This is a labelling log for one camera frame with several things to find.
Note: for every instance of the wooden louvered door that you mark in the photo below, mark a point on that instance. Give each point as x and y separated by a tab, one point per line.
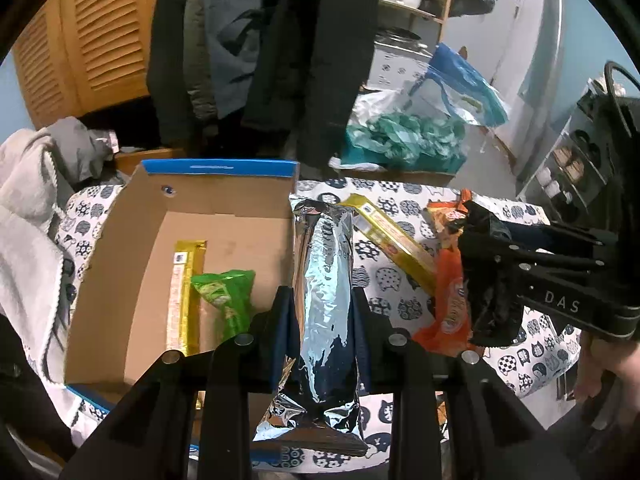
100	35

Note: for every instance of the dark hanging coat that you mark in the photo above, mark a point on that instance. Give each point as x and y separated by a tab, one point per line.
170	60

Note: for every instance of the green and white plastic bag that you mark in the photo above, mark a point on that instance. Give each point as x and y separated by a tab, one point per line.
400	135

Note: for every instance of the silver refrigerator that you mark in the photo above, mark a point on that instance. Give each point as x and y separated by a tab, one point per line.
535	60

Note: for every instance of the black snack packet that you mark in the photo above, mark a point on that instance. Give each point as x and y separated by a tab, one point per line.
492	305

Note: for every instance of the dark cloth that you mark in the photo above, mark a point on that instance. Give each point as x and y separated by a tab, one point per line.
25	390

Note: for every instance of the black hanging coat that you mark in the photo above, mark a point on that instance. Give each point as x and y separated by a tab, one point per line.
320	60

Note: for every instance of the cat print cloth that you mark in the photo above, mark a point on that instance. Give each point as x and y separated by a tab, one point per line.
395	305

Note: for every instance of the grey hanging jacket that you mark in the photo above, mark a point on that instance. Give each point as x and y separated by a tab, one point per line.
225	35

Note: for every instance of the person's right hand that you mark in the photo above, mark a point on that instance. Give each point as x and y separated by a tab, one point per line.
610	375

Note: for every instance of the shoe rack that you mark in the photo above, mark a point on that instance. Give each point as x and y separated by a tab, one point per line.
560	170

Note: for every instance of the silver foil snack packet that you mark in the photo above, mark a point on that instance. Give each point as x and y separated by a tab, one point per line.
325	285

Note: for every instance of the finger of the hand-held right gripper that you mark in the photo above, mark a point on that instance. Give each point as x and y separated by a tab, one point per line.
540	275
550	242

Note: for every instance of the white printed appliance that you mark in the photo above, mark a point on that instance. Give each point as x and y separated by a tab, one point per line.
395	65

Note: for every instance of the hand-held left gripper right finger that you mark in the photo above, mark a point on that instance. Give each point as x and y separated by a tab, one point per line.
361	332

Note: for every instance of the white fleece blanket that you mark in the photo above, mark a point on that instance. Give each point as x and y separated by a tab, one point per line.
25	240

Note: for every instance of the flat cardboard box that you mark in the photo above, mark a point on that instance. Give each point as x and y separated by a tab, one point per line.
400	176

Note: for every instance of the green snack packet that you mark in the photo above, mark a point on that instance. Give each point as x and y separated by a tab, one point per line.
225	300

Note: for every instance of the blue plastic bag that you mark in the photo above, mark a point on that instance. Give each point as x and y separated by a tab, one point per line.
455	80

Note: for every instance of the long yellow snack packet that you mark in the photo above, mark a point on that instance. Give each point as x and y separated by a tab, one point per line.
182	300
395	245

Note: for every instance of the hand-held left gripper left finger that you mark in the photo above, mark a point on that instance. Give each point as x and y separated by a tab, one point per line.
287	322

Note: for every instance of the cardboard box with blue rim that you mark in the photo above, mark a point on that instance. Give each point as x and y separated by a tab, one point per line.
150	240

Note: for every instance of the grey garment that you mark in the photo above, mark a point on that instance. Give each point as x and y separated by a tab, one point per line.
75	145

